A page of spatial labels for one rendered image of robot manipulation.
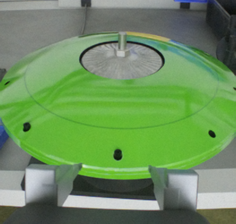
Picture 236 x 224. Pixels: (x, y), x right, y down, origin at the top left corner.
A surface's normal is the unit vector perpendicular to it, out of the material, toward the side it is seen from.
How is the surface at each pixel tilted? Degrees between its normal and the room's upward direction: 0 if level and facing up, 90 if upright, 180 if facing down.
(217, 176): 0
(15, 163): 0
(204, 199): 90
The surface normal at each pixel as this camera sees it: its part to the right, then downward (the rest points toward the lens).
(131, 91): 0.04, -0.73
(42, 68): -0.22, -0.77
